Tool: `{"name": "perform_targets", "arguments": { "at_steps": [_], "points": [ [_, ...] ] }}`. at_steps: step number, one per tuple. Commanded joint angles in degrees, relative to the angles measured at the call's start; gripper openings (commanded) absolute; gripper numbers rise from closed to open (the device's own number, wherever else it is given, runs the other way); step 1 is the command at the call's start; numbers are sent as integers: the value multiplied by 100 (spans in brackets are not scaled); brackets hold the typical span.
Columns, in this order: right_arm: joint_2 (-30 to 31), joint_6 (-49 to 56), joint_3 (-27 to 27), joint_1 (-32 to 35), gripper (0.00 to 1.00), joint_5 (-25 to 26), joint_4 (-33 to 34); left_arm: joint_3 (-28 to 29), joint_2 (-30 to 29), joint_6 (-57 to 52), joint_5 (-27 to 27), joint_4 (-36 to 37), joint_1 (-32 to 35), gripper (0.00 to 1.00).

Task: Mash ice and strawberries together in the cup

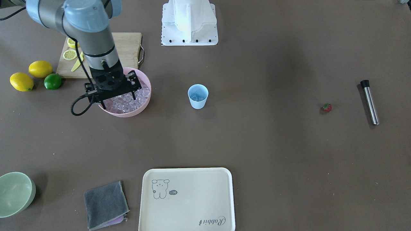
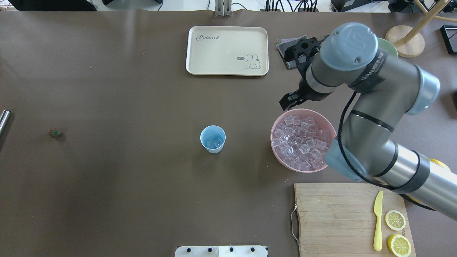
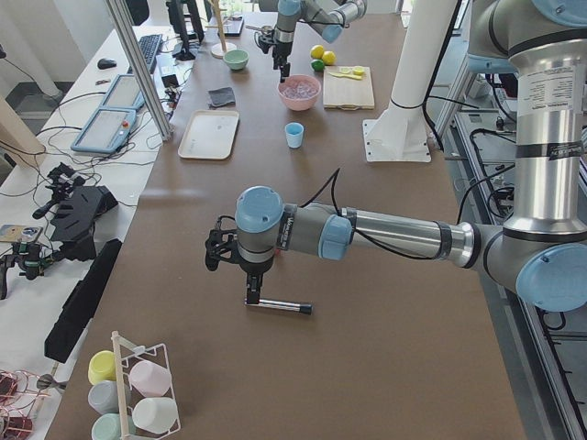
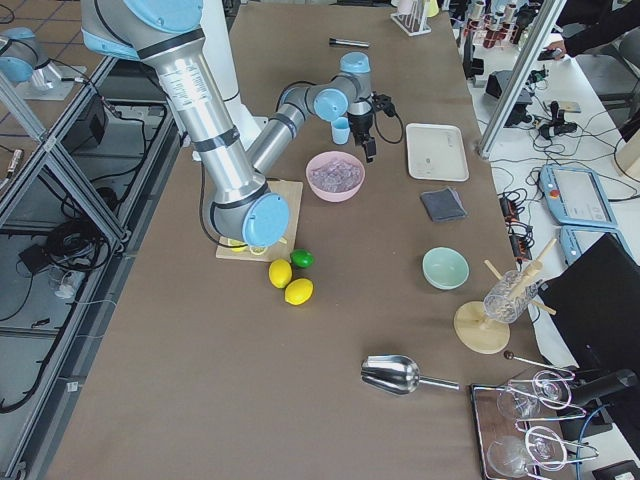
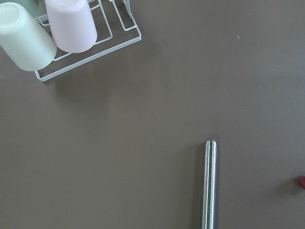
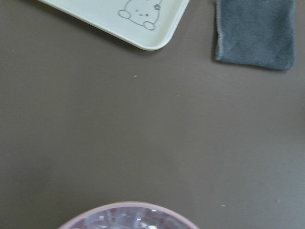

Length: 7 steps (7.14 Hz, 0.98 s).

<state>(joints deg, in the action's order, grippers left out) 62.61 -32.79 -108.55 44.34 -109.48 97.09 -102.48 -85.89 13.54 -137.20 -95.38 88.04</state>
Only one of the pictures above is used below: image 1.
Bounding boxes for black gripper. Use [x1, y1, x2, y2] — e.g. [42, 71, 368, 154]
[85, 61, 142, 110]

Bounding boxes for clear ice cubes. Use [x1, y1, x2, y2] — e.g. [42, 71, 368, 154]
[104, 82, 151, 114]

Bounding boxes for light blue plastic cup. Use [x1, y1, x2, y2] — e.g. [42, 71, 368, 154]
[188, 84, 209, 109]

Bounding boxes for red strawberry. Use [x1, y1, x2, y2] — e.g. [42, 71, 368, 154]
[322, 103, 333, 112]

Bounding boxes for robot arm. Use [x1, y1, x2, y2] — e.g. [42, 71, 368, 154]
[25, 0, 141, 110]

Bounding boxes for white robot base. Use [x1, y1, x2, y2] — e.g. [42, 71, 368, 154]
[161, 0, 219, 46]

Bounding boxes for pink bowl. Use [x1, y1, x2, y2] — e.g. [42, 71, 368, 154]
[98, 67, 152, 117]

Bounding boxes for yellow plastic knife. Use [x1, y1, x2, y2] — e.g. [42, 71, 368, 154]
[71, 51, 84, 72]

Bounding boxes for wooden cutting board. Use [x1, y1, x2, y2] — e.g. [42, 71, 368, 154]
[55, 32, 142, 79]

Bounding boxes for lemon half lower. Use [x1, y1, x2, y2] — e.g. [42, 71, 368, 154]
[62, 49, 78, 61]

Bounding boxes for lemon half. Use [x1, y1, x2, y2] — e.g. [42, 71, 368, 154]
[62, 49, 78, 61]
[66, 38, 80, 49]

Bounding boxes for green lime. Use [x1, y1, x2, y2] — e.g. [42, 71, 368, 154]
[44, 73, 63, 90]

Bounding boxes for lemon half upper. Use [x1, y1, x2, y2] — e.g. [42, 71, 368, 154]
[66, 38, 80, 49]

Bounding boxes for yellow lemon near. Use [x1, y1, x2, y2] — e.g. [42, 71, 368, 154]
[28, 60, 53, 78]

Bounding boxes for yellow lemon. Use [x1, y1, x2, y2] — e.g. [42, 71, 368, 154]
[9, 72, 34, 92]
[28, 60, 53, 78]

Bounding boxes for yellow lemon far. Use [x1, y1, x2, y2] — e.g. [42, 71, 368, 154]
[9, 72, 34, 92]

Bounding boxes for grey folded cloth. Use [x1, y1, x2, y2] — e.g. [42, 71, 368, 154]
[83, 181, 130, 231]

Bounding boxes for cream rabbit serving tray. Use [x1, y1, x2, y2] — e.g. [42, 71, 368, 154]
[138, 167, 236, 231]

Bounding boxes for green ceramic bowl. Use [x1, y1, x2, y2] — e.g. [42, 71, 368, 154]
[0, 172, 36, 218]

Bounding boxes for steel muddler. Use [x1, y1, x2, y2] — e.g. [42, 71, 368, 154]
[361, 80, 380, 125]

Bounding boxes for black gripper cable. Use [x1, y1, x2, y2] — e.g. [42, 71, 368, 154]
[71, 50, 97, 116]

